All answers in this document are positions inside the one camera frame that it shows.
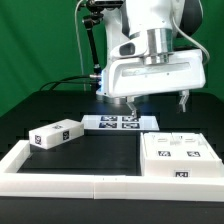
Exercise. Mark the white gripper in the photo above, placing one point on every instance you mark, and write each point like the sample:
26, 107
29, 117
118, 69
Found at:
132, 77

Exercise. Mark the white small door panel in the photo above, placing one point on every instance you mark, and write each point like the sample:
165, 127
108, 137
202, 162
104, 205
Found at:
158, 145

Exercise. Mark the white cabinet body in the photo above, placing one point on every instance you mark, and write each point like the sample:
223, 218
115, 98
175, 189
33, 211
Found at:
178, 168

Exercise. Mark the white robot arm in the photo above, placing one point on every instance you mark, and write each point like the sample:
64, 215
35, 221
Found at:
146, 29

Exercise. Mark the white flat panel four tags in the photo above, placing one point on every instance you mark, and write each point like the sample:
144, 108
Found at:
119, 122

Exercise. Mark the white closed box with tags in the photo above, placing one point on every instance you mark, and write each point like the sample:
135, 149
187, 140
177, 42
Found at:
55, 134

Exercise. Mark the black articulated camera mount arm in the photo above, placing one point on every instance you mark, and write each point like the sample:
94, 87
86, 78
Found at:
89, 22

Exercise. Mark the white U-shaped frame fence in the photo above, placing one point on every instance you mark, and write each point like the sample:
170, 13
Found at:
15, 183

